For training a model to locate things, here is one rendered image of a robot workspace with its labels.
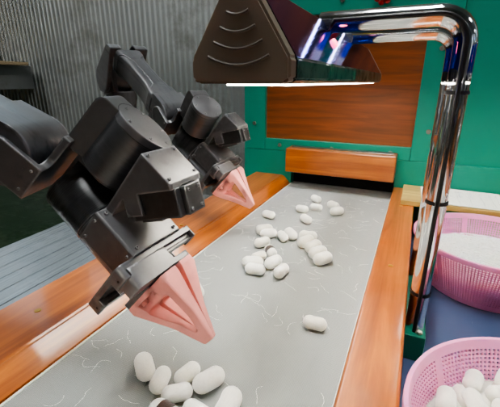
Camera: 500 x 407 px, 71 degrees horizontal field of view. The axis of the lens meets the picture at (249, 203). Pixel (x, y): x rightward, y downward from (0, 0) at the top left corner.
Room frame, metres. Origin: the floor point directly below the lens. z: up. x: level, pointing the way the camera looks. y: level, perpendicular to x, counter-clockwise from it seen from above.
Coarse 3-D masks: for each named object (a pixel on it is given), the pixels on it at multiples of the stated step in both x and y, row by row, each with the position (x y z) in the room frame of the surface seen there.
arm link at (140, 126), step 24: (120, 96) 0.34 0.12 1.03; (96, 120) 0.31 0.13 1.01; (120, 120) 0.30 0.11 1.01; (144, 120) 0.33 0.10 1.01; (0, 144) 0.30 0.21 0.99; (72, 144) 0.31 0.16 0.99; (96, 144) 0.31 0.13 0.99; (120, 144) 0.30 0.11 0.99; (144, 144) 0.30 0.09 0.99; (168, 144) 0.33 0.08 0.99; (0, 168) 0.30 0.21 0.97; (24, 168) 0.30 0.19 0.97; (48, 168) 0.30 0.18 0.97; (96, 168) 0.30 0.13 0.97; (120, 168) 0.30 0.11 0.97; (24, 192) 0.30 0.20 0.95
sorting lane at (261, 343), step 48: (288, 192) 0.97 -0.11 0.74; (336, 192) 0.97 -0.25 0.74; (240, 240) 0.65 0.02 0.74; (288, 240) 0.65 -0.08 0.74; (336, 240) 0.65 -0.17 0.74; (240, 288) 0.47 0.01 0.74; (288, 288) 0.47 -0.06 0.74; (336, 288) 0.47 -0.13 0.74; (96, 336) 0.36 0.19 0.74; (144, 336) 0.36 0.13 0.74; (240, 336) 0.36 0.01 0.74; (288, 336) 0.36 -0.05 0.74; (336, 336) 0.36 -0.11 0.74; (48, 384) 0.29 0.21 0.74; (96, 384) 0.29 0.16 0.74; (144, 384) 0.29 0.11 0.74; (240, 384) 0.29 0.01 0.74; (288, 384) 0.29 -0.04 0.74; (336, 384) 0.29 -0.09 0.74
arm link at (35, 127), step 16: (0, 96) 0.35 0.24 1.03; (0, 112) 0.32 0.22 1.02; (16, 112) 0.33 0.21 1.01; (32, 112) 0.35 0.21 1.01; (0, 128) 0.30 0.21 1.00; (16, 128) 0.30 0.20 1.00; (32, 128) 0.32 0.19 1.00; (48, 128) 0.34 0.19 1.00; (64, 128) 0.36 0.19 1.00; (16, 144) 0.30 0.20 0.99; (32, 144) 0.31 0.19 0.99; (48, 144) 0.33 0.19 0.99
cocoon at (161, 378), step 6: (162, 366) 0.30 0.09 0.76; (156, 372) 0.29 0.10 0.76; (162, 372) 0.29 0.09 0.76; (168, 372) 0.29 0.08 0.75; (156, 378) 0.28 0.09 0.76; (162, 378) 0.28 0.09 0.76; (168, 378) 0.29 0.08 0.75; (150, 384) 0.28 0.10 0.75; (156, 384) 0.27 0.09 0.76; (162, 384) 0.28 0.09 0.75; (150, 390) 0.27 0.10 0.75; (156, 390) 0.27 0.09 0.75
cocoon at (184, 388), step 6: (174, 384) 0.27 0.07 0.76; (180, 384) 0.27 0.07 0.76; (186, 384) 0.27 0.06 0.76; (162, 390) 0.27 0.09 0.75; (168, 390) 0.27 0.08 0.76; (174, 390) 0.27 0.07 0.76; (180, 390) 0.27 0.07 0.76; (186, 390) 0.27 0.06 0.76; (192, 390) 0.27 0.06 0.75; (162, 396) 0.26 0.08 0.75; (168, 396) 0.26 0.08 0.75; (174, 396) 0.26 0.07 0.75; (180, 396) 0.26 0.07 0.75; (186, 396) 0.26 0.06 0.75; (174, 402) 0.26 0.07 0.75
